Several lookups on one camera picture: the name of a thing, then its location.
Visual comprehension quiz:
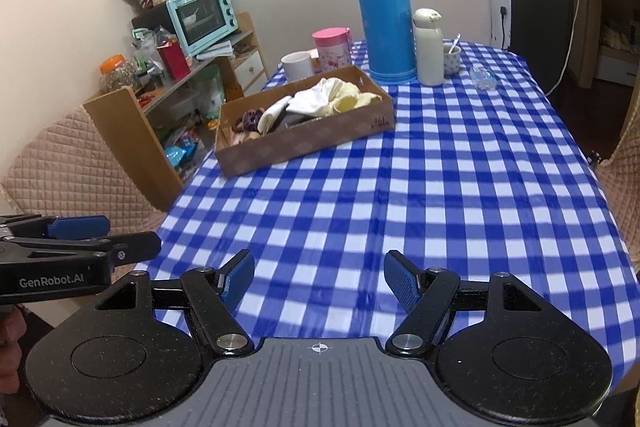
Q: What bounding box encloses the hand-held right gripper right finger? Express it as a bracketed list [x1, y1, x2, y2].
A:
[384, 249, 576, 357]

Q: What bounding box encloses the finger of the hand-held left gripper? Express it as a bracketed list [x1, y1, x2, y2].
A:
[0, 231, 162, 266]
[0, 215, 112, 240]

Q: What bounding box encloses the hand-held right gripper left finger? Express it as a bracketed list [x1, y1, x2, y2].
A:
[65, 249, 257, 357]

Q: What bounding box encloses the pink scrunchie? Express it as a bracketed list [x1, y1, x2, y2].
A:
[227, 130, 262, 147]

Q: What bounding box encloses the cardboard box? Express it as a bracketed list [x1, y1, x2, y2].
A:
[214, 66, 397, 178]

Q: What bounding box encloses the purple scrunchie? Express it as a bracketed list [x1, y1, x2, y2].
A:
[235, 107, 265, 133]

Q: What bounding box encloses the dark grey face mask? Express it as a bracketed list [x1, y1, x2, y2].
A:
[273, 111, 321, 132]

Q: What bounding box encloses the cream towel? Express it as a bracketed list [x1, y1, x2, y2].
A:
[320, 77, 385, 118]

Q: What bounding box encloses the white cloth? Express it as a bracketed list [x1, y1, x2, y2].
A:
[287, 79, 336, 117]

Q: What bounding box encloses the person's left hand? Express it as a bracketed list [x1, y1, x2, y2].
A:
[0, 305, 27, 394]

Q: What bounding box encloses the quilted beige chair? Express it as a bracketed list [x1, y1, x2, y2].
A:
[0, 104, 169, 233]
[594, 87, 640, 279]

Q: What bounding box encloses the wooden shelf cabinet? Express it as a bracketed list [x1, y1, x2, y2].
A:
[82, 12, 271, 213]

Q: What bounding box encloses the blue snack packet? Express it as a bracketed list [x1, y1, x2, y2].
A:
[165, 144, 199, 168]

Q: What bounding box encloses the orange lid jar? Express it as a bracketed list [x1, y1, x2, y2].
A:
[98, 53, 141, 96]

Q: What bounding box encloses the white jug with green lid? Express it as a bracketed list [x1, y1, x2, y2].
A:
[197, 67, 226, 118]

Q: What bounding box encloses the red box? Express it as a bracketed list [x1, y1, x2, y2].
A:
[156, 42, 192, 82]

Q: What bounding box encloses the clear plastic bag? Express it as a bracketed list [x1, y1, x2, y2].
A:
[470, 66, 498, 90]
[131, 26, 176, 68]

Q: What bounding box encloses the paper booklet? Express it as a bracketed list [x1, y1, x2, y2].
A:
[195, 39, 235, 60]

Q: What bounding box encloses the black microwave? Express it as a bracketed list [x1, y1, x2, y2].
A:
[131, 4, 174, 38]

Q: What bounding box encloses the white mug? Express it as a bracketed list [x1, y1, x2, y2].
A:
[281, 51, 315, 82]

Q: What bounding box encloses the small patterned cup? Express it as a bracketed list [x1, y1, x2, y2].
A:
[442, 43, 462, 78]

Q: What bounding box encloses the white insulated bottle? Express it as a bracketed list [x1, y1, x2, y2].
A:
[412, 8, 446, 87]

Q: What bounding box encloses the pink cartoon cup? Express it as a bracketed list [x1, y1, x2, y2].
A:
[312, 28, 353, 74]

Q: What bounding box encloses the teal toaster oven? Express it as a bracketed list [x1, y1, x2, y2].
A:
[166, 0, 240, 57]

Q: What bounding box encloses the blue thermos flask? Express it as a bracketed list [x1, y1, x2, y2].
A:
[354, 0, 419, 84]

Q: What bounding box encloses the black fridge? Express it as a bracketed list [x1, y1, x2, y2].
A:
[489, 0, 576, 90]

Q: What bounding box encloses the white power cable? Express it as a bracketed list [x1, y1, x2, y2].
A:
[547, 0, 581, 96]

